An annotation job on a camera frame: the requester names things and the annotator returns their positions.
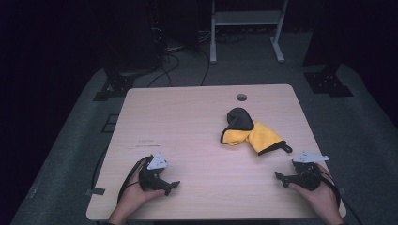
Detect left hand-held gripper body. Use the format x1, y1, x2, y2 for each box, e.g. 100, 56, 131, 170
138, 152, 173, 192

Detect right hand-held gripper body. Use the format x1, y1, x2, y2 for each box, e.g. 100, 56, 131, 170
287, 151, 330, 192

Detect yellow and black cloth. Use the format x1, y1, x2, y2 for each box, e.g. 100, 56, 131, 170
220, 107, 294, 157

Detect person's left hand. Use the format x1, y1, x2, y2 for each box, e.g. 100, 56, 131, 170
115, 158, 166, 219

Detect person's right hand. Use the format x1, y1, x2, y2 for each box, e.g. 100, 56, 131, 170
287, 163, 342, 221

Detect grey tape strip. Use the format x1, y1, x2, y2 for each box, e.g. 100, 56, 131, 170
85, 187, 106, 197

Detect black stand base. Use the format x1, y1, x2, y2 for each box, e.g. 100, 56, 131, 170
302, 64, 355, 98
92, 68, 136, 102

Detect white metal stand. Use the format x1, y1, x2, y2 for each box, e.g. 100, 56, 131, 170
209, 0, 289, 65

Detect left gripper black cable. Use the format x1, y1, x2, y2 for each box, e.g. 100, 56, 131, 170
116, 156, 152, 204

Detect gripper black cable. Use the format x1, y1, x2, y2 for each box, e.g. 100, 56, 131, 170
116, 156, 152, 204
308, 167, 364, 225

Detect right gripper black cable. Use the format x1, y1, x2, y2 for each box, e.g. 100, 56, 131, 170
308, 167, 364, 225

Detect black floor cables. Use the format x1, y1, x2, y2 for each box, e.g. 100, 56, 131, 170
146, 26, 248, 88

